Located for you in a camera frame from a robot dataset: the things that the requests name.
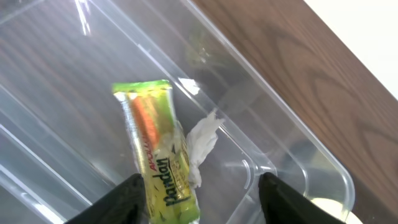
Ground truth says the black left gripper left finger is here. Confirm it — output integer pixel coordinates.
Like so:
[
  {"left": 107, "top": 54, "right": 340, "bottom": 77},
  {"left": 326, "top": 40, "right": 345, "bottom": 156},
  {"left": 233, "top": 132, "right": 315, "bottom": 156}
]
[{"left": 65, "top": 174, "right": 146, "bottom": 224}]

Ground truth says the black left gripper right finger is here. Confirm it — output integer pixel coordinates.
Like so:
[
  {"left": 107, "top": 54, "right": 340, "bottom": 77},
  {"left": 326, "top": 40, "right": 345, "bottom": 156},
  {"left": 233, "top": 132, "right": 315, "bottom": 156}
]
[{"left": 258, "top": 172, "right": 343, "bottom": 224}]

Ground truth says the white rice bowl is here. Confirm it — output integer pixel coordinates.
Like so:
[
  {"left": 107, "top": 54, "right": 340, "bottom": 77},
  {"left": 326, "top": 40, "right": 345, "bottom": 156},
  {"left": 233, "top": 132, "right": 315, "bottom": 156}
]
[{"left": 310, "top": 198, "right": 363, "bottom": 224}]

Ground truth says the green snack wrapper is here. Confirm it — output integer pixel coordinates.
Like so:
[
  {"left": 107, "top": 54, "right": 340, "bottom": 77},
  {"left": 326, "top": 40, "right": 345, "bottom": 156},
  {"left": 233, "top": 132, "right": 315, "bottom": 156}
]
[{"left": 113, "top": 80, "right": 200, "bottom": 224}]

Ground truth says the white tissue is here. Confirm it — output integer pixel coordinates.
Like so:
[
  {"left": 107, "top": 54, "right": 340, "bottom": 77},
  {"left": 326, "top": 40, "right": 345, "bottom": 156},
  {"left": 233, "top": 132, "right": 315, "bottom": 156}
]
[{"left": 186, "top": 109, "right": 224, "bottom": 189}]

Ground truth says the clear plastic waste bin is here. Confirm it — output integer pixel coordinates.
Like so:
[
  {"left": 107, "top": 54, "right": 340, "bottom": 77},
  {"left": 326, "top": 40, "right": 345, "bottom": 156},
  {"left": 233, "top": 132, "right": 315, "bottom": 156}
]
[{"left": 1, "top": 0, "right": 355, "bottom": 223}]

